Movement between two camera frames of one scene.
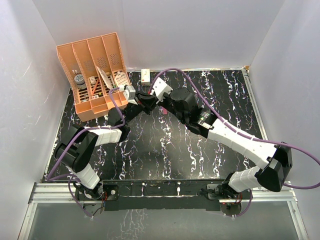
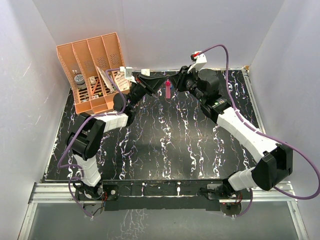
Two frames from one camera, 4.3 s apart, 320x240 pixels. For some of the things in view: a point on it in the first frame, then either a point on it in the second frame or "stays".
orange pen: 95,88 stays
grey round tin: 80,81 stays
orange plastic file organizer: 91,68 stays
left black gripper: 143,101 → 154,83
